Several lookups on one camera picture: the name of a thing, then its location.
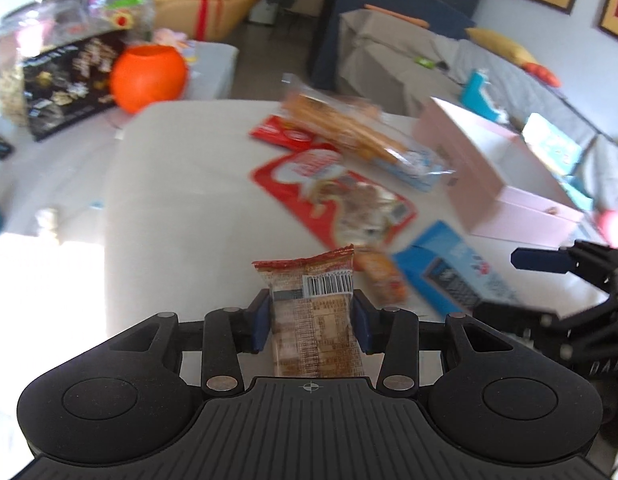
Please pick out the yellow armchair with red ribbon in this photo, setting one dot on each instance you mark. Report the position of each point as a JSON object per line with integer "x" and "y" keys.
{"x": 184, "y": 10}

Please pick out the orange pumpkin bucket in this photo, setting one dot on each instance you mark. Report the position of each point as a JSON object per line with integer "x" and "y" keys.
{"x": 149, "y": 77}

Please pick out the orange cushion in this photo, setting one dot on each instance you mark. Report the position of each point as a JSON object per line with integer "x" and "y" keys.
{"x": 541, "y": 74}

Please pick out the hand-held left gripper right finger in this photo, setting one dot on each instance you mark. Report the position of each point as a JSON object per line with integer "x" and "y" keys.
{"x": 361, "y": 329}

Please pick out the white floor appliance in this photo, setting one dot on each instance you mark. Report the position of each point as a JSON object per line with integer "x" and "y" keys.
{"x": 263, "y": 12}

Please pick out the yellow cushion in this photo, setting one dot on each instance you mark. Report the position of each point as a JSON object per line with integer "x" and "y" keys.
{"x": 499, "y": 46}

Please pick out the light blue cartoon card box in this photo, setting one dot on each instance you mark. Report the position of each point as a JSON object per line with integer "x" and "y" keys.
{"x": 551, "y": 142}

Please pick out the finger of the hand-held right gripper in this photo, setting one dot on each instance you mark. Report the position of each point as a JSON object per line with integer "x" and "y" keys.
{"x": 514, "y": 317}
{"x": 539, "y": 259}

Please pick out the teal toy stand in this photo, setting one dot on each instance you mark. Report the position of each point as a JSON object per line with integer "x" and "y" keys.
{"x": 476, "y": 95}

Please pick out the small orange snack packet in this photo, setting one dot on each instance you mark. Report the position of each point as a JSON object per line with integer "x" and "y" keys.
{"x": 381, "y": 272}

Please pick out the blue snack packet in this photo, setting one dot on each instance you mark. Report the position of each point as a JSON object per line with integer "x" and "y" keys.
{"x": 439, "y": 255}

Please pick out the small green packet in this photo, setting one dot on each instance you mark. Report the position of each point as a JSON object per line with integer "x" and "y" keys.
{"x": 425, "y": 62}

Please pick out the grey covered sofa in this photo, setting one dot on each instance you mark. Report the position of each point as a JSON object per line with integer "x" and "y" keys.
{"x": 389, "y": 60}

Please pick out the pink plush toy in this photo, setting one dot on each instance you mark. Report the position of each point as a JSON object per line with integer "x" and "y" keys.
{"x": 170, "y": 36}

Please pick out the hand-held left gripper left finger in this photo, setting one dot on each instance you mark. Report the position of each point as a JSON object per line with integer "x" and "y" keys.
{"x": 261, "y": 321}

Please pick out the clear plastic bag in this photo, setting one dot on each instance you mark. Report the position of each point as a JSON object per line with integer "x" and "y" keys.
{"x": 11, "y": 95}

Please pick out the small red snack packet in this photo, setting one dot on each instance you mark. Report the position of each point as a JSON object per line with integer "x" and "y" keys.
{"x": 276, "y": 132}

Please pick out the clear container of toys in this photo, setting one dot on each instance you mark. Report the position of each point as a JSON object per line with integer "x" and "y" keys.
{"x": 119, "y": 7}

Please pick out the dark blue cabinet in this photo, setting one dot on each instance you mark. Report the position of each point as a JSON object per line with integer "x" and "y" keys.
{"x": 329, "y": 35}

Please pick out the large red snack packet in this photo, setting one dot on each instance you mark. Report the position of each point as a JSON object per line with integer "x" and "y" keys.
{"x": 309, "y": 195}

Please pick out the black printed box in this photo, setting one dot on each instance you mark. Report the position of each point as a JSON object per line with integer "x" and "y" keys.
{"x": 64, "y": 90}

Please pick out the brown cake snack packet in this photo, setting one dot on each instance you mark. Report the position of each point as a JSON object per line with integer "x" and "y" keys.
{"x": 314, "y": 320}

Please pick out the pink cardboard box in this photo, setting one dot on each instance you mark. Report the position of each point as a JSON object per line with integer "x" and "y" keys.
{"x": 469, "y": 160}

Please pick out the orange stick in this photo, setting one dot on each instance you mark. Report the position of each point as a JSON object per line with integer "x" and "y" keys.
{"x": 396, "y": 15}

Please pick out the pink rubber toy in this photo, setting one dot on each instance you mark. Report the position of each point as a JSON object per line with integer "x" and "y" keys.
{"x": 616, "y": 227}

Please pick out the long bread packet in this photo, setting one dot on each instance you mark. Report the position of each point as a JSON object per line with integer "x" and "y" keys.
{"x": 349, "y": 130}

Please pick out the white side table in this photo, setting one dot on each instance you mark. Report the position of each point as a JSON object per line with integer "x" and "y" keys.
{"x": 214, "y": 70}

